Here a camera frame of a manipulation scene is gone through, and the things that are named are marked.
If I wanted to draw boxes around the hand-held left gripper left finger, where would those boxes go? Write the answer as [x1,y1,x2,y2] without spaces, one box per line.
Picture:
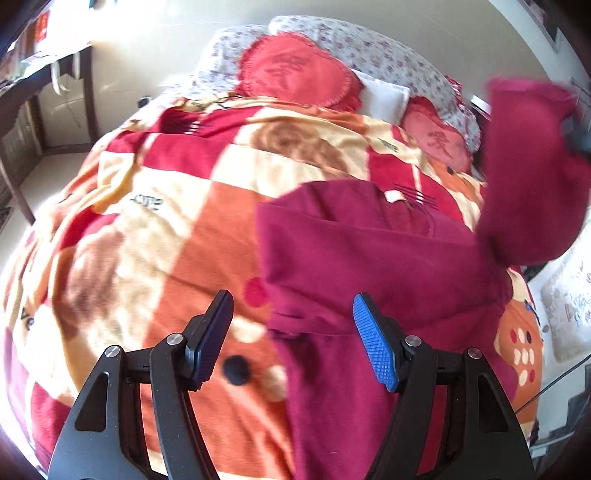
[48,290,235,480]

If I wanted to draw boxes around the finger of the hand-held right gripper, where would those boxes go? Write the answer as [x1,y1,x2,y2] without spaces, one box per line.
[560,113,591,155]

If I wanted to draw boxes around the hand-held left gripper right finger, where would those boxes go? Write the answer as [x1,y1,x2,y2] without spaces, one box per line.
[353,292,536,480]

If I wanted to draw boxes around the maroon sweatshirt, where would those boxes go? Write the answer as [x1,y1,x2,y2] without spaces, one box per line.
[256,78,591,480]

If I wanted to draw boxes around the floral pillow with red ruffle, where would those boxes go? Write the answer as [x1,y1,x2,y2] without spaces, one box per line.
[443,78,482,153]

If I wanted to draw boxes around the printed orange red blanket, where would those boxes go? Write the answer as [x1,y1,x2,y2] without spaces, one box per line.
[0,95,541,480]

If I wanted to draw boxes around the red heart-shaped pillow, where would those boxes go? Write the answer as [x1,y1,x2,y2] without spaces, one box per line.
[401,96,474,171]
[238,33,365,112]

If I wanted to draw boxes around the cream patterned mat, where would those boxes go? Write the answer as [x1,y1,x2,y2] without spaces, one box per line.
[540,254,591,365]

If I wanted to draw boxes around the white pillow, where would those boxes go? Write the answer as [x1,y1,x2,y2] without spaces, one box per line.
[358,69,411,123]

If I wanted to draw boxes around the long floral pillow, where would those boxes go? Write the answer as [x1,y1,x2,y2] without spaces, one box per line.
[268,16,458,134]

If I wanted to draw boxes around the white ribbon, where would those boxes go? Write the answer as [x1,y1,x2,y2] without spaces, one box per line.
[52,51,85,95]

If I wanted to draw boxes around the dark wooden desk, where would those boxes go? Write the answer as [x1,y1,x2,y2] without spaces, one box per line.
[0,44,95,227]

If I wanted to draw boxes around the thin black cable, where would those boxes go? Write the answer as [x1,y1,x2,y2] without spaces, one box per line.
[515,357,591,411]

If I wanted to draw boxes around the red paper wall sticker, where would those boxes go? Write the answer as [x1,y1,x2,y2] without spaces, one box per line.
[34,11,52,43]

